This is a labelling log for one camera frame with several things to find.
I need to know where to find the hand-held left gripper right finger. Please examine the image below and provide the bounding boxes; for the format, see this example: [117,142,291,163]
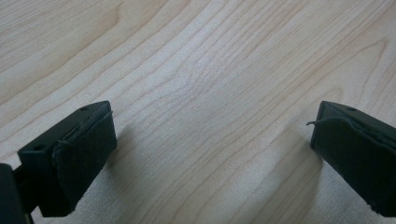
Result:
[306,100,396,218]

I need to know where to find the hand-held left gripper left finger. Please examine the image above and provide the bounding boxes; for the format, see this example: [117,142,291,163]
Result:
[17,100,119,218]

